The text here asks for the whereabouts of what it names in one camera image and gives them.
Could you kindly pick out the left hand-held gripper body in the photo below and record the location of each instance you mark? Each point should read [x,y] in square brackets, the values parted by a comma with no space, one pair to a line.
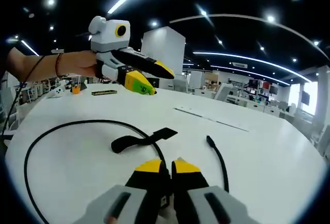
[105,37]

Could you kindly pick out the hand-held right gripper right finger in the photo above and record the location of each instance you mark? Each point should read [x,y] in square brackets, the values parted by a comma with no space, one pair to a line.
[198,200]

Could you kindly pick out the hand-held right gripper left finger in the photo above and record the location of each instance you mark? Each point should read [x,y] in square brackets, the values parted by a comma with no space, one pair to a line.
[139,198]

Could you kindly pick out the person's left hand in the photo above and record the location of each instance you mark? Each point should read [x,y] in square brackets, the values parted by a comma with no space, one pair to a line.
[80,63]

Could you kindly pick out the dark flat phone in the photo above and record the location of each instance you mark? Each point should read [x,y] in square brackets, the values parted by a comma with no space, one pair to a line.
[103,92]

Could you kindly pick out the white square pillar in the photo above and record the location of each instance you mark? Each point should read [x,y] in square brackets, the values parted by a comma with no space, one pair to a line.
[167,51]

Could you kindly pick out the orange pen cup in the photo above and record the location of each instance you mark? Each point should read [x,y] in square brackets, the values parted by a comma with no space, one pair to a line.
[76,89]

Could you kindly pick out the small white device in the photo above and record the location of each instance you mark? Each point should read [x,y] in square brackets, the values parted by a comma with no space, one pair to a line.
[56,92]

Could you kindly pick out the ceiling air vent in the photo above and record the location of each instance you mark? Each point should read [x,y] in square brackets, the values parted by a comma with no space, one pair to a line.
[239,65]

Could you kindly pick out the row of white desks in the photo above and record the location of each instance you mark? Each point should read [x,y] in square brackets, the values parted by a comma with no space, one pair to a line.
[257,105]

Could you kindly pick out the linear ceiling light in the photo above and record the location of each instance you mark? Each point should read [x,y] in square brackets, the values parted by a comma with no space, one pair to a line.
[250,73]
[257,60]

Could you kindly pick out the storage shelf with boxes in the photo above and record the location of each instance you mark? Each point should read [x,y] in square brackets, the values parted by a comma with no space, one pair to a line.
[263,87]

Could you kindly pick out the curved ceiling light rail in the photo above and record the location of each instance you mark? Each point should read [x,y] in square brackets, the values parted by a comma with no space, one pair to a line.
[247,18]

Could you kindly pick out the black wall monitor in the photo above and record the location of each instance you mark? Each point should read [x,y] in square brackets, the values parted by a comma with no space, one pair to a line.
[305,97]

